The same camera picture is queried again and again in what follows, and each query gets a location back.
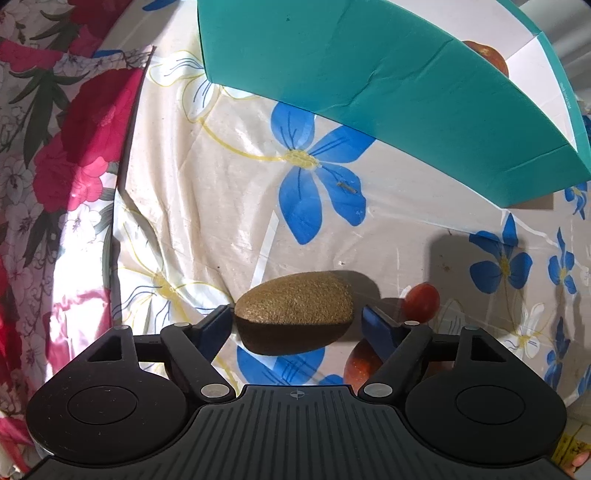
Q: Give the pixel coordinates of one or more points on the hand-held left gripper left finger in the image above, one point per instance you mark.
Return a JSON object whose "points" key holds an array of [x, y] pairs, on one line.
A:
{"points": [[217, 325]]}

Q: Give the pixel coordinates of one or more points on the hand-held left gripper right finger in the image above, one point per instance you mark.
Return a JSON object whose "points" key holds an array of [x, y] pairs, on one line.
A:
{"points": [[376, 330]]}

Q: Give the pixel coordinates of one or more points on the small brown kiwi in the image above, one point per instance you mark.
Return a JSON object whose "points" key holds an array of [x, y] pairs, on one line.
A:
{"points": [[295, 304]]}

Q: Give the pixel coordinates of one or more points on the teal cardboard box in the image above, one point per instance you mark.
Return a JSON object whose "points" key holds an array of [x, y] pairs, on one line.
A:
{"points": [[369, 55]]}

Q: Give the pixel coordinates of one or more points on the red apple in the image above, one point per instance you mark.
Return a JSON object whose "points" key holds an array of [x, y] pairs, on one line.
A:
{"points": [[491, 57], [362, 364]]}

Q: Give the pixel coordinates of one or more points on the red cherry tomato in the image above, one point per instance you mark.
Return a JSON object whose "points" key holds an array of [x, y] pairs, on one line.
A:
{"points": [[422, 300]]}

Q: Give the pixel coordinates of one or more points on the white blue-flowered tablecloth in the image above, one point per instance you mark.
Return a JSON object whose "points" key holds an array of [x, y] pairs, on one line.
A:
{"points": [[207, 230]]}

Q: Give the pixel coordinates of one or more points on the red floral cloth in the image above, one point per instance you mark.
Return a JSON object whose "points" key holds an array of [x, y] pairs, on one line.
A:
{"points": [[69, 161]]}

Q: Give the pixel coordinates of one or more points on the yellow printed packet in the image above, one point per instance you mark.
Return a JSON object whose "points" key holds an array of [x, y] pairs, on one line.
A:
{"points": [[572, 443]]}

